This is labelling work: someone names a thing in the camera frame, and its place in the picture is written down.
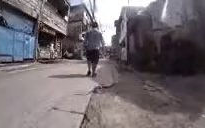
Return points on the person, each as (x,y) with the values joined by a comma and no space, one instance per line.
(92,43)

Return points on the dark multi-storey building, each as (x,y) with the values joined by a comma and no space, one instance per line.
(77,30)

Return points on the grey concrete road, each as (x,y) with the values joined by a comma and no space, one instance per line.
(40,96)

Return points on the pole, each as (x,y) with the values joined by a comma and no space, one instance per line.
(39,30)

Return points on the row of dark buildings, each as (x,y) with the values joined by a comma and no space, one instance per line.
(170,36)

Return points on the building with blue gate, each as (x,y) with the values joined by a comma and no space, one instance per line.
(16,30)

